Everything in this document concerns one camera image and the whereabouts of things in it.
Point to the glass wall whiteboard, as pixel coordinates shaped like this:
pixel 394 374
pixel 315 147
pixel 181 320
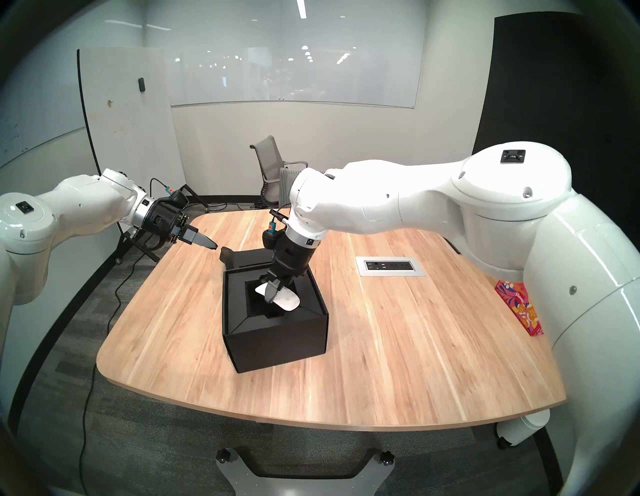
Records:
pixel 295 60

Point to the red floral tissue box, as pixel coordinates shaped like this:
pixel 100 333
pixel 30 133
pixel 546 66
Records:
pixel 522 305

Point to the silver table power panel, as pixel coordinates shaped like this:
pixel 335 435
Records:
pixel 390 266

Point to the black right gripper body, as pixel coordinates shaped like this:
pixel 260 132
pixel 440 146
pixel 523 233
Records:
pixel 290 260

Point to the large black wall screen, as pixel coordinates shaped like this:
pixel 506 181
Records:
pixel 555 75

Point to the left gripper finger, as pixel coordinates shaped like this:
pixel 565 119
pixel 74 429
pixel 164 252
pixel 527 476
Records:
pixel 200 245
pixel 197 234

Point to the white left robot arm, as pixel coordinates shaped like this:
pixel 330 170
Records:
pixel 75 205

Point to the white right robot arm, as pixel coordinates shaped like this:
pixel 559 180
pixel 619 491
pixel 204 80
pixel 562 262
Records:
pixel 425 195

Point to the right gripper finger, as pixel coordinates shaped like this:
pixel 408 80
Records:
pixel 289 281
pixel 275 289

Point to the gray mesh office chair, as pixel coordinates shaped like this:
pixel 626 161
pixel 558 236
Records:
pixel 286 187

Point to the rolling whiteboard on stand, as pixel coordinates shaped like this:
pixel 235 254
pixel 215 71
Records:
pixel 130 115

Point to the black cardboard box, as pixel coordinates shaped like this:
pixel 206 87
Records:
pixel 280 345

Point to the white computer mouse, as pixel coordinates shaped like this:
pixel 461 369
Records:
pixel 290 302

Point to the gray office chair with armrests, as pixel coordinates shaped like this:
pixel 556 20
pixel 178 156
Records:
pixel 267 157

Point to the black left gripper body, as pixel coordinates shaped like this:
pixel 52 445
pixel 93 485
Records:
pixel 162 220

